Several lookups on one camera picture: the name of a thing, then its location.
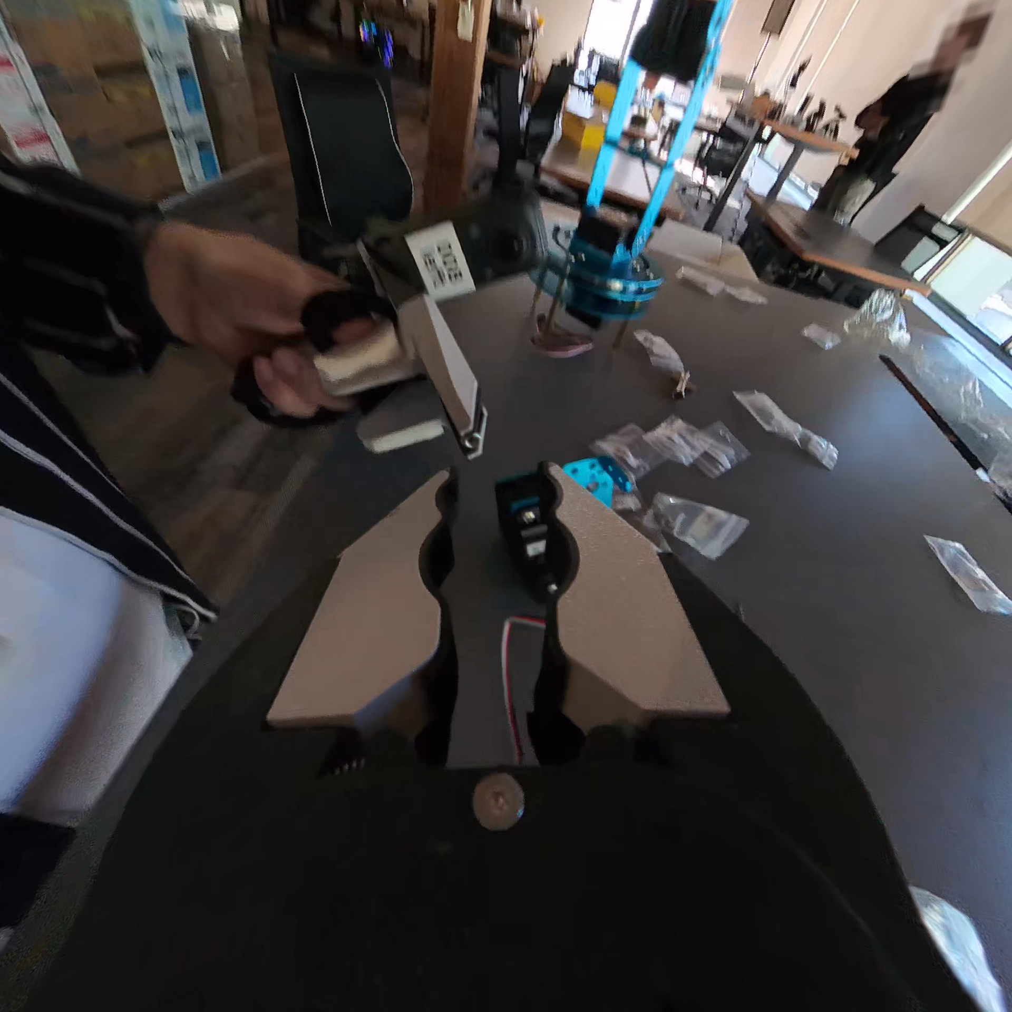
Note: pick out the person's white shirt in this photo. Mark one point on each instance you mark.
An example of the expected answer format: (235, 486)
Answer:
(71, 672)

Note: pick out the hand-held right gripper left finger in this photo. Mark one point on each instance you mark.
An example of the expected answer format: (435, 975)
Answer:
(371, 617)

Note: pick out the person's left forearm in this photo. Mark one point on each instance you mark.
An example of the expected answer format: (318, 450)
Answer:
(71, 261)

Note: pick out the yellow box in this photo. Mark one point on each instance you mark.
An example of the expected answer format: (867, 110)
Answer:
(581, 126)

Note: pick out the person in striped shirt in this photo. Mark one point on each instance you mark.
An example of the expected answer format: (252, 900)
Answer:
(63, 490)

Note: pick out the small clear plastic bag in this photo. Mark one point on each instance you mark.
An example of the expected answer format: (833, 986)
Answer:
(821, 336)
(957, 949)
(676, 441)
(702, 278)
(660, 352)
(723, 451)
(745, 294)
(968, 573)

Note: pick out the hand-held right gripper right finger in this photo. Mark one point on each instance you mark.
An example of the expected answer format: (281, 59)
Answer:
(624, 624)

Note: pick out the stack of cardboard boxes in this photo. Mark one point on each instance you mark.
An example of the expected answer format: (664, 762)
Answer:
(95, 95)

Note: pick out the person's left hand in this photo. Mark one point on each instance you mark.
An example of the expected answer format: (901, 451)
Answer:
(221, 284)

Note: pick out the metal cross wrench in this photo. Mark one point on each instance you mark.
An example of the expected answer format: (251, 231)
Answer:
(683, 385)

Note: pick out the clear bag of small screws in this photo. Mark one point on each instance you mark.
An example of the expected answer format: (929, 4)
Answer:
(696, 523)

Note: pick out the crumpled clear plastic bag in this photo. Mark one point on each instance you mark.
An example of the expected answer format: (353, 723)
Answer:
(877, 316)

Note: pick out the black office chair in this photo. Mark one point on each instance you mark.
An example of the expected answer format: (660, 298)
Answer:
(348, 142)

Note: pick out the large clear plastic wrap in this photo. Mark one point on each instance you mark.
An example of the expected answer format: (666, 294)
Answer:
(957, 379)

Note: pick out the dark wooden post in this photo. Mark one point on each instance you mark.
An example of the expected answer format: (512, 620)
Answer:
(458, 95)

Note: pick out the wooden background table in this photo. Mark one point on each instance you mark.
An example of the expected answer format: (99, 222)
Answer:
(569, 170)
(838, 237)
(798, 134)

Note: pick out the long clear plastic bag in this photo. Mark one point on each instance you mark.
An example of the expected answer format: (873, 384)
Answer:
(783, 431)

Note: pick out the blue servo bracket assembly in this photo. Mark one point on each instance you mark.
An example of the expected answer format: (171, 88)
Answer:
(526, 522)

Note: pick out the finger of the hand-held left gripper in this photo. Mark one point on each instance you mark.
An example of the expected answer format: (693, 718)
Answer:
(447, 371)

